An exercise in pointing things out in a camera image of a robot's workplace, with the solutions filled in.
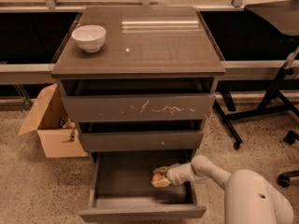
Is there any top drawer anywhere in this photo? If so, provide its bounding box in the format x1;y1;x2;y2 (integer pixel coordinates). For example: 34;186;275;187
62;77;215;122

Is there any dark brown drawer cabinet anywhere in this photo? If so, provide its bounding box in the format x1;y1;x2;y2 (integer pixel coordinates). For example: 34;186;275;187
50;5;226;224

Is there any white ceramic bowl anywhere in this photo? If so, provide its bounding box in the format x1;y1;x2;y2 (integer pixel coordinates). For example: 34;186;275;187
71;25;106;52

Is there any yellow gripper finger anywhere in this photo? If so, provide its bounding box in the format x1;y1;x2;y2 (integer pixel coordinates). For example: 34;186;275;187
153;163;179;174
151;176;170;188

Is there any orange fruit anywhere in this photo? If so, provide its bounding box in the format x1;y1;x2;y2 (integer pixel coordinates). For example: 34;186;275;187
152;173;163;182

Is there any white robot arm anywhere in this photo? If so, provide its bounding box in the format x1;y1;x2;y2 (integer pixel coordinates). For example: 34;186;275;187
151;155;294;224

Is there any open bottom drawer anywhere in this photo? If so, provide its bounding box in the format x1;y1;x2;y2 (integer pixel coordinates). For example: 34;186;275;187
79;150;206;222

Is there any cardboard box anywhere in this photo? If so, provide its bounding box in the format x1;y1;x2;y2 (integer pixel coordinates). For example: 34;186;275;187
19;83;87;158

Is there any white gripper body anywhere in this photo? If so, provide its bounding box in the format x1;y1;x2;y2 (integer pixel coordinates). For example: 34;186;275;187
165;164;185;186

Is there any middle drawer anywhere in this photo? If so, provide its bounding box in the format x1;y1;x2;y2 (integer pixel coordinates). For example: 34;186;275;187
78;120;203;152

